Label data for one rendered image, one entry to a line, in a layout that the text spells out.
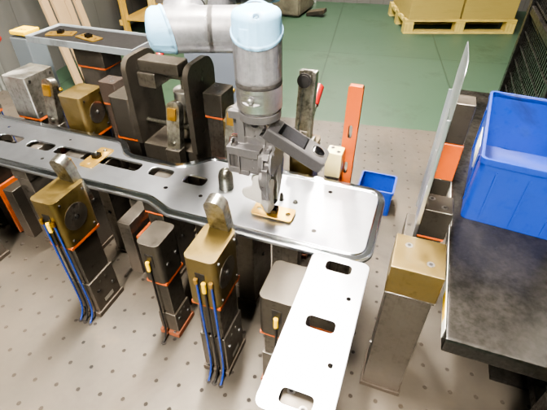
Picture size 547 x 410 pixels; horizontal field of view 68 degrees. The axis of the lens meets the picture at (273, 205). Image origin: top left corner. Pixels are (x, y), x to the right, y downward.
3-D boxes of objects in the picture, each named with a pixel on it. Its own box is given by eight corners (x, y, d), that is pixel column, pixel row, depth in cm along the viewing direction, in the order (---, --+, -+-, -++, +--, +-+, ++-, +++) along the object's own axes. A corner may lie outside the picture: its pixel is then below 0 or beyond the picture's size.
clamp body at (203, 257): (196, 380, 85) (169, 268, 63) (220, 333, 94) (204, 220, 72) (225, 390, 83) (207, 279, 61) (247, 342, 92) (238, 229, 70)
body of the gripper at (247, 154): (245, 154, 79) (241, 95, 71) (286, 161, 76) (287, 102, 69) (228, 175, 73) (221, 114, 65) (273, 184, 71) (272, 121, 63)
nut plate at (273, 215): (250, 213, 80) (250, 208, 79) (257, 202, 82) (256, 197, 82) (291, 223, 77) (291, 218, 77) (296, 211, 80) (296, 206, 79)
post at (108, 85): (130, 199, 132) (97, 80, 107) (139, 190, 136) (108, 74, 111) (143, 202, 131) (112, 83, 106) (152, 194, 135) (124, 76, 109)
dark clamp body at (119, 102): (137, 210, 129) (105, 96, 105) (157, 189, 137) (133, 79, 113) (156, 215, 127) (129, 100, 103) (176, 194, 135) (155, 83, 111)
